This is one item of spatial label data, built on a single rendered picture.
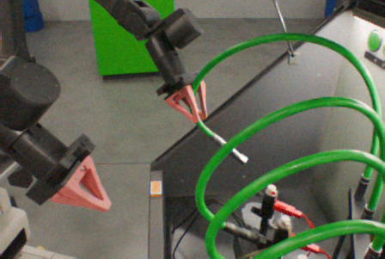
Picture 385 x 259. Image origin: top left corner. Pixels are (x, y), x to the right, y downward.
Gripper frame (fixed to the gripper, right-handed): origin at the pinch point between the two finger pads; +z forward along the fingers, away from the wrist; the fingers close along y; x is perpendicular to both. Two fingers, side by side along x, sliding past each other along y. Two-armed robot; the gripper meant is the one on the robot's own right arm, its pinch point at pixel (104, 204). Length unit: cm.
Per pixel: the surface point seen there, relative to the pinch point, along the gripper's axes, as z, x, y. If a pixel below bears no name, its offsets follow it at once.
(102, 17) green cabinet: -62, 304, -128
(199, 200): 11.3, 5.9, 7.3
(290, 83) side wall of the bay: 24, 52, 22
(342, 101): 12.3, 10.6, 32.7
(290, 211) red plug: 30.3, 15.7, 12.3
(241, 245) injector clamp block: 34.1, 16.7, -3.1
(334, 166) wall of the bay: 51, 46, 18
